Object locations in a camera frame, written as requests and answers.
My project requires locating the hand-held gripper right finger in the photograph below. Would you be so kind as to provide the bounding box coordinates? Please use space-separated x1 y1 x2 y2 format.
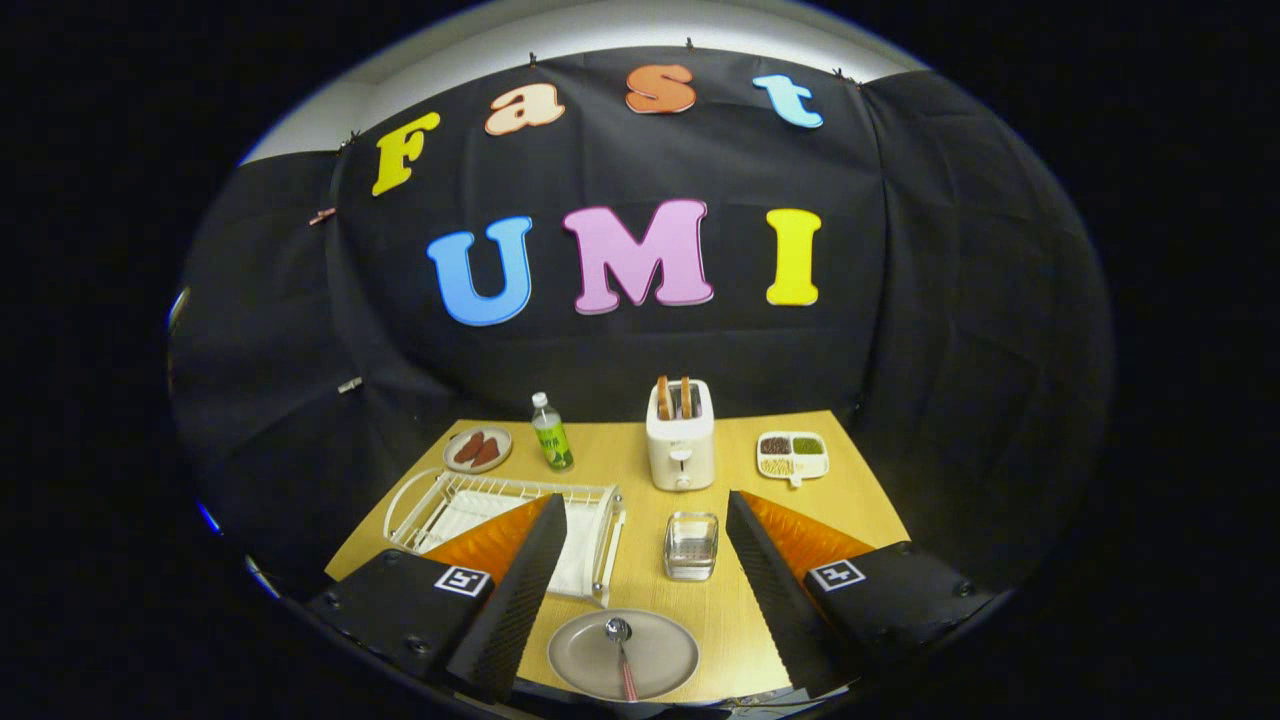
726 490 1001 699

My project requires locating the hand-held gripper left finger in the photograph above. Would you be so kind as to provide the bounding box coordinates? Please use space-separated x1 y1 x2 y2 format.
305 493 568 704

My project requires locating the metal wire basket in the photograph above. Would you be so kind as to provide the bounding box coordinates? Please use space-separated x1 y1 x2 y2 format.
664 512 720 582

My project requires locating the white wire dish rack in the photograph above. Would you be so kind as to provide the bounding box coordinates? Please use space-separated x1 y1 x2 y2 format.
384 470 627 607

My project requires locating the metal spoon with pink handle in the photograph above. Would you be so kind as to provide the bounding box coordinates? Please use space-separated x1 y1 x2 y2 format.
606 617 641 702

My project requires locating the grey round plate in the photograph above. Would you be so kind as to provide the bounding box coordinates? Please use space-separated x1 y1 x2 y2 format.
547 608 701 702

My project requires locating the white divided dish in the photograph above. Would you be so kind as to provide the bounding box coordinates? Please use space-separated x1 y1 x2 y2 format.
756 430 831 488

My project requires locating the small beige plate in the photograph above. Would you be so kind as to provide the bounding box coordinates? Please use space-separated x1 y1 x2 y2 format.
443 426 514 474

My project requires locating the green label drink bottle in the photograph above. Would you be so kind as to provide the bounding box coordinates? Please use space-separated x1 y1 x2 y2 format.
531 392 575 472

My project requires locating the white toaster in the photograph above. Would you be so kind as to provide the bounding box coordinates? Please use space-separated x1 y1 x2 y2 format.
646 379 717 492

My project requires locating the black backdrop cloth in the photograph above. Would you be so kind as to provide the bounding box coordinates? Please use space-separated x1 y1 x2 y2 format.
168 45 1116 621

